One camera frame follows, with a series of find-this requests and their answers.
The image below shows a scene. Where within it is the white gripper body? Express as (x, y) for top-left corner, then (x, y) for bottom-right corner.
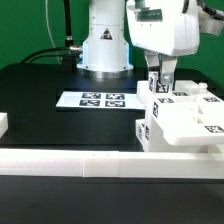
(126, 0), (200, 56)

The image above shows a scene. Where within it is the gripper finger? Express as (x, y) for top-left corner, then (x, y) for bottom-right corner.
(160, 55), (178, 85)
(144, 51), (160, 73)

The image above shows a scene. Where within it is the white tagged cube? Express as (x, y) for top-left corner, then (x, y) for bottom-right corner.
(148, 72), (172, 94)

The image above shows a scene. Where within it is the white marker sheet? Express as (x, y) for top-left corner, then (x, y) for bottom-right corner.
(56, 91), (144, 110)

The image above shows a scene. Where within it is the black cable bundle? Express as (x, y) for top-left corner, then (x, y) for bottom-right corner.
(20, 0), (84, 65)

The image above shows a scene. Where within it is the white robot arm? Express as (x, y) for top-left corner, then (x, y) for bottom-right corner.
(79, 0), (224, 85)

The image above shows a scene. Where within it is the thin white cable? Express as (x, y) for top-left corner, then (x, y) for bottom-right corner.
(45, 0), (63, 65)

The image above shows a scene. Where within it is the white U-shaped fence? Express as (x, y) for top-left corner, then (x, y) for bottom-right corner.
(0, 112), (224, 178)

